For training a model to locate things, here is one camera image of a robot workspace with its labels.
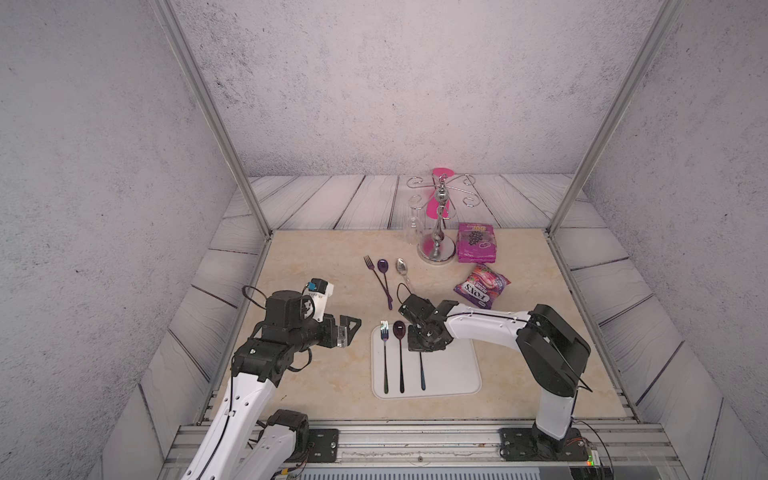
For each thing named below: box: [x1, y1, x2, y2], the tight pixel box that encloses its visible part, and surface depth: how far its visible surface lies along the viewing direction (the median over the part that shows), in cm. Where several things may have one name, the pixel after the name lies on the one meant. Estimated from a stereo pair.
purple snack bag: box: [457, 223, 497, 263], surface depth 110 cm
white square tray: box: [370, 324, 482, 399], surface depth 86 cm
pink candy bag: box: [453, 263, 512, 310], surface depth 104 cm
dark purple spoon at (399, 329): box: [393, 320, 407, 394], surface depth 91 cm
